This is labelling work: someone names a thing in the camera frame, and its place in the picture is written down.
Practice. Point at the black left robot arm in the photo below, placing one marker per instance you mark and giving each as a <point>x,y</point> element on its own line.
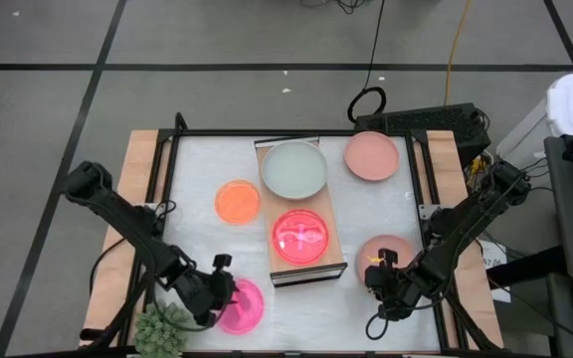
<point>132,229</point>

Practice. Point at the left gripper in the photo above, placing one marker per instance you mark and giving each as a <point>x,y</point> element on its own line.
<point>207,293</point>

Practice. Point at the small yellow tag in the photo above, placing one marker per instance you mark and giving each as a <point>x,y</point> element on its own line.
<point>376,259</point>

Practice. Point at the black aluminium table frame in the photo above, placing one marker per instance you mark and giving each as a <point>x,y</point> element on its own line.
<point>291,132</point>

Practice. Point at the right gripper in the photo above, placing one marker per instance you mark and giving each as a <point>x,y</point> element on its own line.
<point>396,293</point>

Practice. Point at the wooden tray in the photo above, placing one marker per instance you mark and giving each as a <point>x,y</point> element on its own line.
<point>276,206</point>

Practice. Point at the black desk leg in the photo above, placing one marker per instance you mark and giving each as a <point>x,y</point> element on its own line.
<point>525,266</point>

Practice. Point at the white paper sheet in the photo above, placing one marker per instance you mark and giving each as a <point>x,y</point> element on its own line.
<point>495,258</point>

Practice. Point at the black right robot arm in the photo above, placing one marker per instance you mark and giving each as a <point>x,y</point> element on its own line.
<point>460,229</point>

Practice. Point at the pink matte plate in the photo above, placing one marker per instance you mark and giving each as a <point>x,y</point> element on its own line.
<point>371,155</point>
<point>406,248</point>

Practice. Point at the pale green plate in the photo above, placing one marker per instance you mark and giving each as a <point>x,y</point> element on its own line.
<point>294,170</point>

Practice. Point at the black computer case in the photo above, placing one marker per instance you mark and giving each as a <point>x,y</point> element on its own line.
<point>416,119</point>

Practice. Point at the green succulent plant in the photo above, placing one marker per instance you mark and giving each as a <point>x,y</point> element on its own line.
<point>162,330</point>

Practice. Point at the orange translucent plate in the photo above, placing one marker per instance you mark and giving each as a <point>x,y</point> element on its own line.
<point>300,236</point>
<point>237,202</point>

